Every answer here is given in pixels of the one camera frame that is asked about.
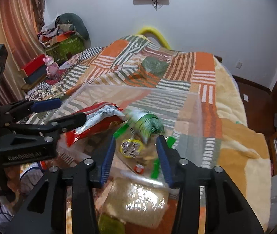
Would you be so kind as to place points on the green snack packet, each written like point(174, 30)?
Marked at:
point(144, 123)

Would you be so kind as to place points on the white wall socket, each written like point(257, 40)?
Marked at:
point(239, 65)

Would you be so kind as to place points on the pile of clothes and boxes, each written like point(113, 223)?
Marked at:
point(64, 37)

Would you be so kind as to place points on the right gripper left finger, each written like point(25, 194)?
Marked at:
point(44, 209)

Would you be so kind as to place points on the wrapped sponge cake block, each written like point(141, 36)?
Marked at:
point(136, 203)

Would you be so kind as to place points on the clear plastic storage bin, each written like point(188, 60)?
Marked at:
point(179, 111)

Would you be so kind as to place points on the patchwork orange bed blanket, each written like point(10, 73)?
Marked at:
point(134, 61)

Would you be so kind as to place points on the pink plush toy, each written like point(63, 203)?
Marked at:
point(51, 66)

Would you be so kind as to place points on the red snack packet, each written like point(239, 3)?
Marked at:
point(99, 118)

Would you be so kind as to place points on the red box on nightstand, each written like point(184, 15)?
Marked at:
point(34, 70)

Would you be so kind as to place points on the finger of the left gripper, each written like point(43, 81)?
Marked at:
point(25, 107)
point(68, 123)

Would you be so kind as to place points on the striped orange curtain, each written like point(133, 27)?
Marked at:
point(18, 32)

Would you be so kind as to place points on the green round plastic container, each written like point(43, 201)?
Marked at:
point(108, 225)

